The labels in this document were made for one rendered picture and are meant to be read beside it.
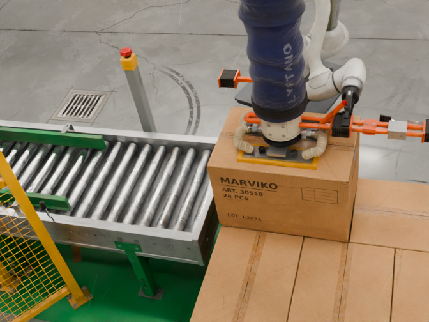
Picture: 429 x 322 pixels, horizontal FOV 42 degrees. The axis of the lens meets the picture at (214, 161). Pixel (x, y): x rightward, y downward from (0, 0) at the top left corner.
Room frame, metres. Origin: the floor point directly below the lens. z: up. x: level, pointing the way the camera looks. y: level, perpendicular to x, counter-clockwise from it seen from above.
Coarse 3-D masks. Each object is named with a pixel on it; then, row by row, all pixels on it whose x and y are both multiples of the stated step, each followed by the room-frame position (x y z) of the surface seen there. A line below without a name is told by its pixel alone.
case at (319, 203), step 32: (224, 128) 1.92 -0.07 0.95; (224, 160) 1.71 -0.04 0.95; (320, 160) 1.59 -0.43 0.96; (352, 160) 1.56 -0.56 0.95; (224, 192) 1.68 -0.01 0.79; (256, 192) 1.61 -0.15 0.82; (288, 192) 1.55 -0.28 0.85; (320, 192) 1.50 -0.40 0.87; (352, 192) 1.59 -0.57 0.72; (256, 224) 1.62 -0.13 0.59; (288, 224) 1.56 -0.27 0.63; (320, 224) 1.50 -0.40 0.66
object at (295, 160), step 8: (256, 144) 1.75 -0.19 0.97; (240, 152) 1.72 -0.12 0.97; (256, 152) 1.70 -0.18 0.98; (264, 152) 1.68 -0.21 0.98; (288, 152) 1.66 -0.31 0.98; (296, 152) 1.62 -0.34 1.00; (240, 160) 1.68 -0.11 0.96; (248, 160) 1.67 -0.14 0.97; (256, 160) 1.65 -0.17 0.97; (264, 160) 1.64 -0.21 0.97; (272, 160) 1.63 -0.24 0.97; (280, 160) 1.62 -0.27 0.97; (288, 160) 1.61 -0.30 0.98; (296, 160) 1.60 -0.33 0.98; (304, 160) 1.59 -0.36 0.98; (312, 160) 1.59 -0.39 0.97; (304, 168) 1.57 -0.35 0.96; (312, 168) 1.55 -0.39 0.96
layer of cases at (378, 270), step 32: (384, 192) 1.69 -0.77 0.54; (416, 192) 1.66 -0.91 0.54; (224, 224) 1.70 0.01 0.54; (352, 224) 1.55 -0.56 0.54; (384, 224) 1.51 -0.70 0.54; (416, 224) 1.48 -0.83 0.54; (224, 256) 1.52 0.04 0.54; (256, 256) 1.48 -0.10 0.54; (288, 256) 1.45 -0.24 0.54; (320, 256) 1.41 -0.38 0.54; (352, 256) 1.38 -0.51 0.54; (384, 256) 1.35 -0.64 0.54; (416, 256) 1.31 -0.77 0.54; (224, 288) 1.35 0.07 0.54; (256, 288) 1.32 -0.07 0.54; (288, 288) 1.29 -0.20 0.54; (320, 288) 1.26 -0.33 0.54; (352, 288) 1.23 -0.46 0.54; (384, 288) 1.20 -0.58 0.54; (416, 288) 1.17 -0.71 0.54; (192, 320) 1.23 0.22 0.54; (224, 320) 1.20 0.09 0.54; (256, 320) 1.17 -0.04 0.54; (288, 320) 1.14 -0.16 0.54; (320, 320) 1.11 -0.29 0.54; (352, 320) 1.09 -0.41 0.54; (384, 320) 1.06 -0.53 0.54; (416, 320) 1.03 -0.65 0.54
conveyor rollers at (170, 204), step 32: (32, 160) 2.45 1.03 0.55; (64, 160) 2.39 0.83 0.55; (96, 160) 2.34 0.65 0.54; (128, 160) 2.29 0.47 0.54; (160, 160) 2.25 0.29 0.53; (192, 160) 2.20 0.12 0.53; (64, 192) 2.15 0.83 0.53; (96, 192) 2.10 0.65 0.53; (128, 192) 2.05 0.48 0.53; (160, 192) 2.00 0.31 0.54; (192, 192) 1.95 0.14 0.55; (160, 224) 1.78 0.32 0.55; (192, 224) 1.75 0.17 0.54
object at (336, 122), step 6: (336, 114) 1.69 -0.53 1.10; (342, 114) 1.68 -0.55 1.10; (336, 120) 1.66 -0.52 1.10; (330, 126) 1.62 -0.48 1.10; (336, 126) 1.61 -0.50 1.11; (342, 126) 1.61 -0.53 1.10; (330, 132) 1.62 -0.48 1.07; (336, 132) 1.61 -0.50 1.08; (342, 132) 1.60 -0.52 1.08; (348, 132) 1.59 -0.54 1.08
